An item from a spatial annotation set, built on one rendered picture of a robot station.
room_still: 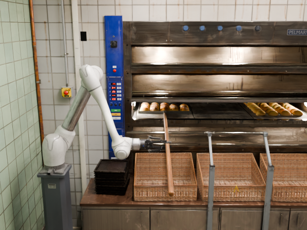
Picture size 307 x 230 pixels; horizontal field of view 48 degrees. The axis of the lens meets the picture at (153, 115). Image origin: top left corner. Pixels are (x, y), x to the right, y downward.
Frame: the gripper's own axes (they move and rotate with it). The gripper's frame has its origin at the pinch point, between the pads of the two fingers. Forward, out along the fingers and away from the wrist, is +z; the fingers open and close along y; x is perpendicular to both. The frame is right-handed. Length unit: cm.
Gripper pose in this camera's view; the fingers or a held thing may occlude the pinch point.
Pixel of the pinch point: (166, 144)
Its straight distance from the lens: 263.6
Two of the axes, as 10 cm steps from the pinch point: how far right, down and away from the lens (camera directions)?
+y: 0.0, 9.7, 2.5
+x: -0.1, 2.5, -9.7
